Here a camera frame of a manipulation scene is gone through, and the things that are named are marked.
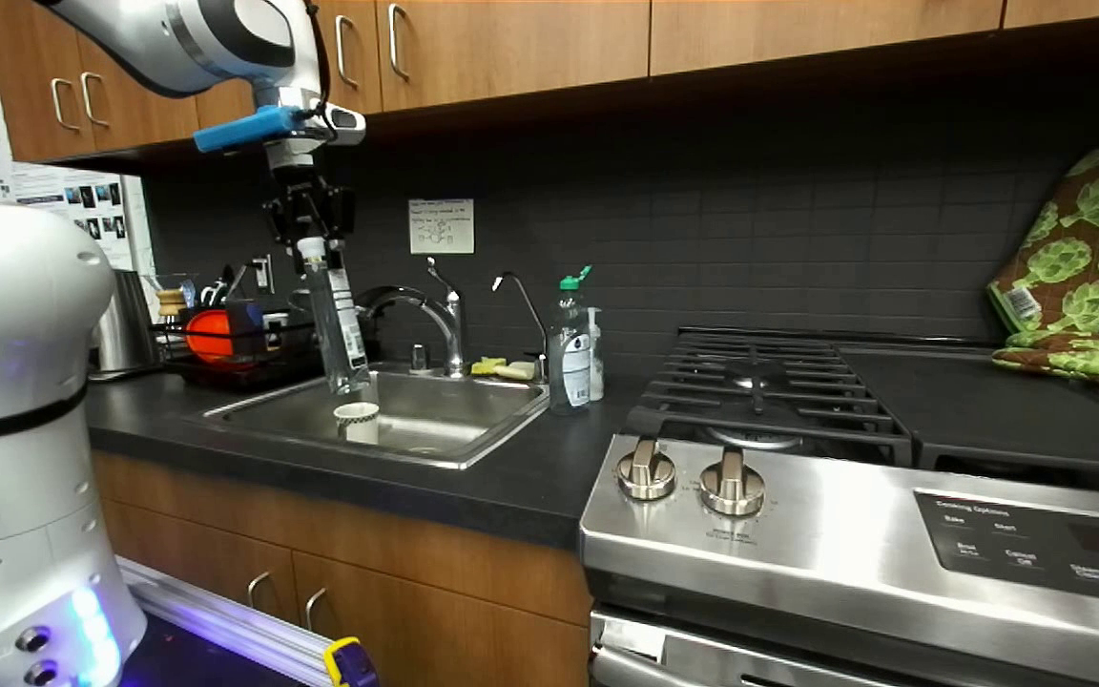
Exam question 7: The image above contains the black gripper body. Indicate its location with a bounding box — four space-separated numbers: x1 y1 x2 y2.
263 168 357 241

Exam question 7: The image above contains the clear bottle with white cap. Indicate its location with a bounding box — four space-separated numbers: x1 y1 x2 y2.
298 232 375 400

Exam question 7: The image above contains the stainless steel sink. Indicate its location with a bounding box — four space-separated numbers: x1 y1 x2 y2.
197 368 552 472

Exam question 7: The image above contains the clear soap bottle green pump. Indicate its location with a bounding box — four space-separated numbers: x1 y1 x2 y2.
546 265 607 411

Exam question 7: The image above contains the black dish rack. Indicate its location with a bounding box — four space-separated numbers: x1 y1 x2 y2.
151 299 323 393

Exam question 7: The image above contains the orange round item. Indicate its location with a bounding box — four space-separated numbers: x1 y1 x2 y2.
184 304 236 368

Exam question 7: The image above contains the chrome kitchen faucet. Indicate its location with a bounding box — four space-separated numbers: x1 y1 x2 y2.
364 257 464 379

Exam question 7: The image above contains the white paper cup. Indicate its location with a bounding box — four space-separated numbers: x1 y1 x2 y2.
329 397 387 433

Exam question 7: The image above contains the white paper with photos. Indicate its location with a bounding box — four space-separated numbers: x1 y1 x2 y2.
10 163 151 280

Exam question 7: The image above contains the stainless steel canister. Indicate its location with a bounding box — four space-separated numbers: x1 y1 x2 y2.
86 270 159 381

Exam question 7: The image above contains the small chrome tap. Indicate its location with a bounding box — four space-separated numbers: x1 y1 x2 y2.
486 266 549 360

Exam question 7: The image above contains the yellow green sponge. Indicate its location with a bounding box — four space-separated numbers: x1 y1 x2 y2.
471 355 542 381

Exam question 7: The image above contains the wooden upper cabinet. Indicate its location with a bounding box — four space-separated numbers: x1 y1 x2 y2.
0 0 1099 163

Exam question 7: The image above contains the wooden cabinet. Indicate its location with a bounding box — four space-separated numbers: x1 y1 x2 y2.
86 451 600 687
0 0 1099 163

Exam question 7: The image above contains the wooden lower cabinet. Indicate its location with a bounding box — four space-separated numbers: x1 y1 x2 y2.
86 451 600 687

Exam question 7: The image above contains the silver stove knob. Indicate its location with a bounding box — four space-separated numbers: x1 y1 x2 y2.
697 442 769 523
613 435 679 508

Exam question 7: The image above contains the blue and yellow clamp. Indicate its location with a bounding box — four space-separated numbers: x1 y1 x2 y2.
317 634 383 687

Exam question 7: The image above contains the stainless steel gas stove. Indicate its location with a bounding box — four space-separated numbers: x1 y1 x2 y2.
577 330 1099 687

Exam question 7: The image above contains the green patterned oven mitt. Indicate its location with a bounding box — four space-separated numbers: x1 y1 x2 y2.
986 147 1099 348

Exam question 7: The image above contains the green patterned pot holder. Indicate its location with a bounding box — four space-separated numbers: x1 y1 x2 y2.
991 336 1099 393

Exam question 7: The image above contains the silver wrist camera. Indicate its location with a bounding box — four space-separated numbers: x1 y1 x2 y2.
298 101 369 150

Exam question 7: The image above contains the blue wrist mount bracket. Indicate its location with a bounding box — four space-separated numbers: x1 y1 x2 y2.
189 102 304 155

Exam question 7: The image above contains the white wall label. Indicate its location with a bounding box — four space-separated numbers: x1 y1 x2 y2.
403 195 476 261

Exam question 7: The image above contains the metal lower cabinet handle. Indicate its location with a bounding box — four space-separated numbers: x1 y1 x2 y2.
240 568 277 612
298 583 337 631

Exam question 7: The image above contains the aluminium cart rail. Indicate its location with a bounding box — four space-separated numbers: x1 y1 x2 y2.
114 556 352 687

